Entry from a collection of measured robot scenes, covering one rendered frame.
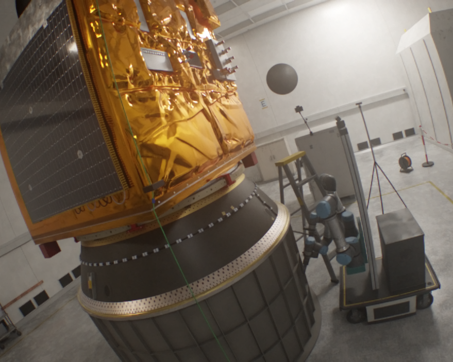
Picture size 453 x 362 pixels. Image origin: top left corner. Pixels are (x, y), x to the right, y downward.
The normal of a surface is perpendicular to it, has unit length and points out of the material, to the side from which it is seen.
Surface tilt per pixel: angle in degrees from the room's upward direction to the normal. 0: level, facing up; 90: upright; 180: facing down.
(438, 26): 55
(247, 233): 62
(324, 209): 82
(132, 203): 98
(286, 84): 90
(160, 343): 90
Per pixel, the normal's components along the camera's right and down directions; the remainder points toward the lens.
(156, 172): 0.82, -0.20
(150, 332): -0.08, 0.20
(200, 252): 0.19, -0.42
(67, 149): -0.37, 0.29
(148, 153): 0.80, 0.05
